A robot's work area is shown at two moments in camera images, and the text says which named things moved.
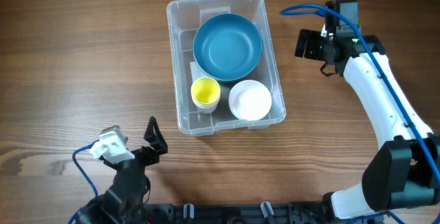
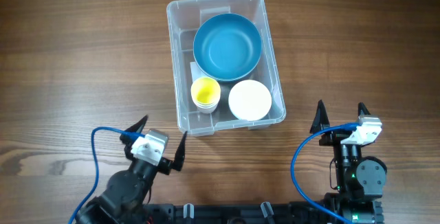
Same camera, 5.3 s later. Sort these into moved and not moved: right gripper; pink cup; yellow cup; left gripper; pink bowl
Moved: left gripper; right gripper
Not moved: yellow cup; pink cup; pink bowl
